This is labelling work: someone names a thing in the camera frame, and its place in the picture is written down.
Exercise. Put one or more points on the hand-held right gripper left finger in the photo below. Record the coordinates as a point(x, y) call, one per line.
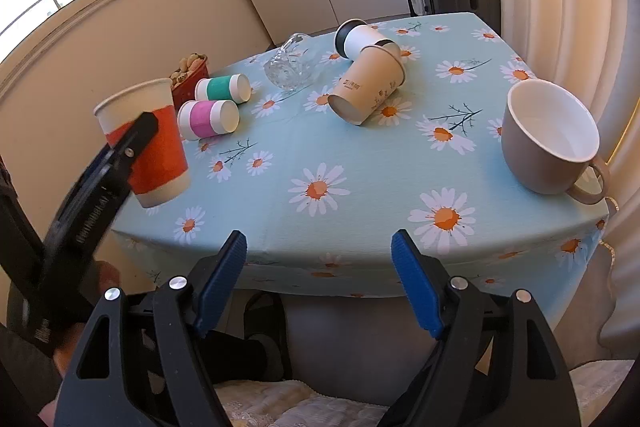
point(225, 279)

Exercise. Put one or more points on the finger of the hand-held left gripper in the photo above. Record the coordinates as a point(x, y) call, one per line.
point(120, 167)

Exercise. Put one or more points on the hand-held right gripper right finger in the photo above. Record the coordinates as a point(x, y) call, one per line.
point(414, 287)

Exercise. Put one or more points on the orange banded paper cup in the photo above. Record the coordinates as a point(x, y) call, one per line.
point(162, 157)

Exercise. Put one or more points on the pink banded paper cup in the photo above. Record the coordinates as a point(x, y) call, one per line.
point(200, 119)

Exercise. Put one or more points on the green banded paper cup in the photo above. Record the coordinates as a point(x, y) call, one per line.
point(220, 88)

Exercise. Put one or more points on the brown paper cup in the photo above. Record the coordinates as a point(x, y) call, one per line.
point(365, 87)

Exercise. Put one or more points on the black and white cup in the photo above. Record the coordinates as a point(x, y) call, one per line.
point(362, 38)

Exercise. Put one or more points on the person's left hand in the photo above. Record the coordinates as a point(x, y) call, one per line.
point(107, 279)

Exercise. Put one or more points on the black chair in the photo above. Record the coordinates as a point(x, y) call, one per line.
point(250, 352)

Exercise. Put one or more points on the red snack box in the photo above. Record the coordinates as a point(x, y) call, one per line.
point(186, 93)

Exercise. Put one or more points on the pile of peanuts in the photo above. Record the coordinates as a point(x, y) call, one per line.
point(187, 64)

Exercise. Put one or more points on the blue daisy tablecloth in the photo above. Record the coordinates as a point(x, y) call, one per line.
point(350, 167)

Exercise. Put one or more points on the white lace cloth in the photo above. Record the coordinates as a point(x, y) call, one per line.
point(280, 407)

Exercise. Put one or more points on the grey ceramic mug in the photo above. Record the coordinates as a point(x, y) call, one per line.
point(525, 157)

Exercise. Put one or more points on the clear glass mug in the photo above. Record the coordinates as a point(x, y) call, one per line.
point(287, 69)

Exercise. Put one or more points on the cream curtain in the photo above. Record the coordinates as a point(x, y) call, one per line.
point(550, 7)

